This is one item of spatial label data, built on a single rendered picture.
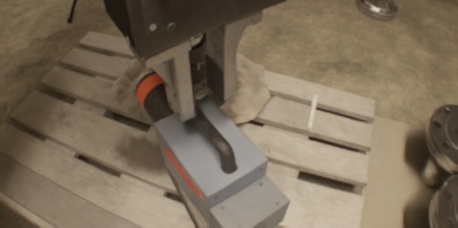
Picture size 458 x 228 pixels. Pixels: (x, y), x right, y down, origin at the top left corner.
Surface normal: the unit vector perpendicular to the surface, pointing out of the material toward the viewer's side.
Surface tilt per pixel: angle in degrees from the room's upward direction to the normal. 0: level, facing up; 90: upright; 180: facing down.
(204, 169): 0
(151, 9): 90
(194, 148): 0
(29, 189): 0
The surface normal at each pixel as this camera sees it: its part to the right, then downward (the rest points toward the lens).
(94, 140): 0.00, -0.68
